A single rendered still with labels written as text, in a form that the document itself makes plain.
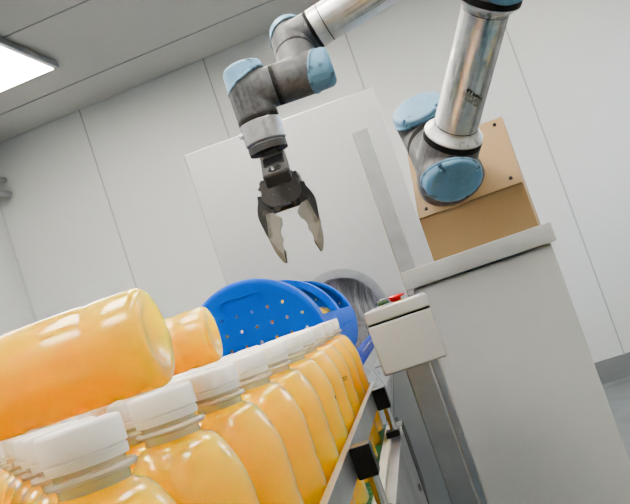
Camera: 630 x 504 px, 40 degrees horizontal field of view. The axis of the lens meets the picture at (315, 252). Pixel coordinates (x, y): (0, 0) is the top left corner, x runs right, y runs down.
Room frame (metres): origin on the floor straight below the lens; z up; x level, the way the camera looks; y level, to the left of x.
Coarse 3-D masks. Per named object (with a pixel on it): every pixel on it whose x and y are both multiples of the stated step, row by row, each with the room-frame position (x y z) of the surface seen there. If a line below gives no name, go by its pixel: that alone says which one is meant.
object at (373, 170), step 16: (368, 144) 3.08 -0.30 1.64; (368, 160) 3.08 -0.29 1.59; (368, 176) 3.08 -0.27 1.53; (384, 176) 3.08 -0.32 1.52; (384, 192) 3.08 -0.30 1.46; (384, 208) 3.08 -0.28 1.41; (384, 224) 3.08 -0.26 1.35; (400, 224) 3.08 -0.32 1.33; (400, 240) 3.08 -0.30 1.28; (400, 256) 3.08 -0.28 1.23; (400, 272) 3.08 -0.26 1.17; (448, 400) 3.08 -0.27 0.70; (464, 448) 3.08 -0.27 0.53; (480, 496) 3.08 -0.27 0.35
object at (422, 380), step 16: (416, 368) 1.40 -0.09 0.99; (416, 384) 1.40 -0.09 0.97; (432, 384) 1.40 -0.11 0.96; (416, 400) 1.41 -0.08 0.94; (432, 400) 1.40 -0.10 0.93; (432, 416) 1.40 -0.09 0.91; (432, 432) 1.40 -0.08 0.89; (448, 432) 1.40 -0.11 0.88; (448, 448) 1.40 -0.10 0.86; (448, 464) 1.40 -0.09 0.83; (464, 464) 1.40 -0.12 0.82; (448, 480) 1.40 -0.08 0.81; (464, 480) 1.40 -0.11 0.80; (464, 496) 1.40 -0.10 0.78
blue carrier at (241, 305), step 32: (224, 288) 1.69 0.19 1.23; (256, 288) 1.69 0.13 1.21; (288, 288) 1.68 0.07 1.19; (320, 288) 2.54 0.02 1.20; (224, 320) 1.69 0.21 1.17; (256, 320) 1.69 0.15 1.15; (288, 320) 1.68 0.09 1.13; (320, 320) 1.68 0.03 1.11; (352, 320) 2.37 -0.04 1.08; (224, 352) 1.70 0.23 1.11
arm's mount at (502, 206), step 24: (504, 144) 1.94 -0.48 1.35; (504, 168) 1.89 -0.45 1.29; (480, 192) 1.88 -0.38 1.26; (504, 192) 1.86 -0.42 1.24; (528, 192) 1.96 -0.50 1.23; (432, 216) 1.91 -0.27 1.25; (456, 216) 1.90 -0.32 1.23; (480, 216) 1.88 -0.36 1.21; (504, 216) 1.87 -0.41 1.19; (528, 216) 1.86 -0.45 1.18; (432, 240) 1.91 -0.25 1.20; (456, 240) 1.90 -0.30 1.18; (480, 240) 1.89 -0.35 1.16
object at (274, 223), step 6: (270, 216) 1.52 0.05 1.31; (276, 216) 1.52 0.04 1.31; (270, 222) 1.52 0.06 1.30; (276, 222) 1.52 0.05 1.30; (282, 222) 1.53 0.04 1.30; (270, 228) 1.52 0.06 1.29; (276, 228) 1.52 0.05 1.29; (270, 234) 1.52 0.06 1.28; (276, 234) 1.52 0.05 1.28; (270, 240) 1.52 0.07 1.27; (276, 240) 1.52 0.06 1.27; (282, 240) 1.52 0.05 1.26; (276, 246) 1.52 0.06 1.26; (282, 246) 1.52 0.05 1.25; (276, 252) 1.53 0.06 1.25; (282, 252) 1.52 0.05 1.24; (282, 258) 1.52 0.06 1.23
